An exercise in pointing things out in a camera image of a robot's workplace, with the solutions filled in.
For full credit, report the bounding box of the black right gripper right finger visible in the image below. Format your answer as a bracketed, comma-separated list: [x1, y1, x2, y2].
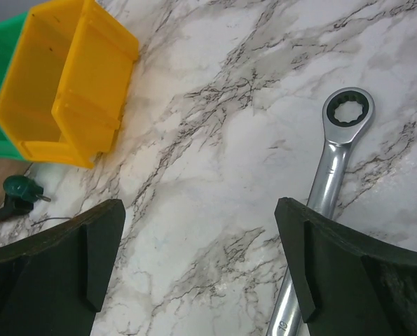
[275, 197, 417, 335]

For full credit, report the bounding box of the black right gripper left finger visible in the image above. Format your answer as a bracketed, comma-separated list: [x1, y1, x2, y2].
[0, 199, 125, 335]

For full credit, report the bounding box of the silver ratchet wrench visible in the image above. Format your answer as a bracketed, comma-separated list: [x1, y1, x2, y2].
[266, 87, 375, 335]

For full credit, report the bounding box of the yellow plastic bin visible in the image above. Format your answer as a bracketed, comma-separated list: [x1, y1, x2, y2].
[0, 1, 139, 169]

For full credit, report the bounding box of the black cylindrical tool handle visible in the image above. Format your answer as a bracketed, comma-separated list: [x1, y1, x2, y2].
[0, 195, 34, 223]

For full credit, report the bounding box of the green handled screwdriver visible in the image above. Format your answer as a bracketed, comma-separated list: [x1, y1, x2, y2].
[3, 175, 51, 203]

